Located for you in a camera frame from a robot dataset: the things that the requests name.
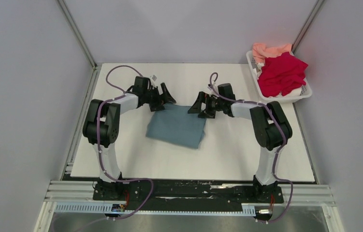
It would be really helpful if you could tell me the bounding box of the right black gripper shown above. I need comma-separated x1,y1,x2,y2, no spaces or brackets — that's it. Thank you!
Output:
188,91,224,118

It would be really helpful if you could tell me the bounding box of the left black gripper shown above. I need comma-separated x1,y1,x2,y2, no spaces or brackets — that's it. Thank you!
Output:
144,83,176,112

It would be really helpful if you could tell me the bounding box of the teal blue t-shirt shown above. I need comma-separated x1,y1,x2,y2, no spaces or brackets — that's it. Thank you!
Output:
145,104,206,149

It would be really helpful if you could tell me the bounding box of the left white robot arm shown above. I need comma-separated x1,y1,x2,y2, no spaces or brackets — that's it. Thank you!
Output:
83,76,176,200

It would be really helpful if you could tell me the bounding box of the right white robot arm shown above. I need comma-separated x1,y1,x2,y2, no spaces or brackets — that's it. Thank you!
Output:
188,83,292,202

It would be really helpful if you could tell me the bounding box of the peach orange t-shirt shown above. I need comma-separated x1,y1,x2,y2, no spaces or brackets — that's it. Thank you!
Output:
252,43,292,63

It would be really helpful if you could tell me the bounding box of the red t-shirt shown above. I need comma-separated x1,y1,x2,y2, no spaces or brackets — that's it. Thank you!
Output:
258,52,308,97

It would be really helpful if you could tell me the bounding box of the white plastic laundry basket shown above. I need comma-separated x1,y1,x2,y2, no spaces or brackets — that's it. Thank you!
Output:
246,50,312,103

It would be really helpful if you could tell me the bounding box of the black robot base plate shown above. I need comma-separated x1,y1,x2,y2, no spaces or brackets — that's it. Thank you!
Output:
61,173,317,222

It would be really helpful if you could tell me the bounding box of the white slotted cable duct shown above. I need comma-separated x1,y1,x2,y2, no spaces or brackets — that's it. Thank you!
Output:
54,202,256,217

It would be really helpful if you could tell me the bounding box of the left aluminium frame post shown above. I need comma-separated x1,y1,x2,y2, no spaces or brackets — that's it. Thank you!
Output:
56,0,97,70

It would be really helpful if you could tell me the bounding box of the aluminium frame post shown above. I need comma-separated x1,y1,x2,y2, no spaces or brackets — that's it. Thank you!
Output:
56,0,97,70
291,0,326,53

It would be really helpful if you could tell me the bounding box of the aluminium front rail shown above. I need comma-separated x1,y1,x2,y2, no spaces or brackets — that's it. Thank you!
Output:
44,181,336,207

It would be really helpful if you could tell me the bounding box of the right aluminium frame post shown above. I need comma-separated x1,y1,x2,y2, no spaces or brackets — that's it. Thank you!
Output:
291,0,326,53

